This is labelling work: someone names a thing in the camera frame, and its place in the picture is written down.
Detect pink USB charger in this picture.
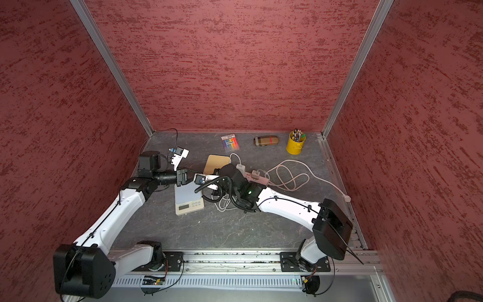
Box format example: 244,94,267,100
251,170,260,179

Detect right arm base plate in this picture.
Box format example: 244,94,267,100
279,252,331,273

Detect corner aluminium post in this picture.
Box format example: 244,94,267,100
70,0,155,137
321,0,394,140

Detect yellow pen cup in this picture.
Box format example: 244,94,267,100
286,129,306,156

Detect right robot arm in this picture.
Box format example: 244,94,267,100
194,164,353,265

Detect yellow kitchen scale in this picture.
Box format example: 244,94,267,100
203,155,231,175

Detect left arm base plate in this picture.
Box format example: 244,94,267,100
147,252,184,273

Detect lavender kitchen scale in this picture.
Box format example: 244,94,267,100
174,182,205,216

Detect right corner aluminium post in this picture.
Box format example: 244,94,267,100
321,0,394,140

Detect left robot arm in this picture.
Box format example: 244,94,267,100
54,147,192,299

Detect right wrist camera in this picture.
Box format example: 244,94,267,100
194,174,218,193

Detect pink power strip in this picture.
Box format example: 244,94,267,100
244,171,270,186

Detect left corner aluminium post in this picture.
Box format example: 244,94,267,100
70,0,155,137

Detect brown striped glasses case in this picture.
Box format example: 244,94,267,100
254,135,280,147

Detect colourful sticky flags pack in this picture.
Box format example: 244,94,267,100
221,133,240,152

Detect pink power strip cord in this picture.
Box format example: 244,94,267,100
265,159,352,203

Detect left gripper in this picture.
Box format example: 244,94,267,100
153,165,200,187

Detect white USB charger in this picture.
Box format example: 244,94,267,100
236,164,245,174

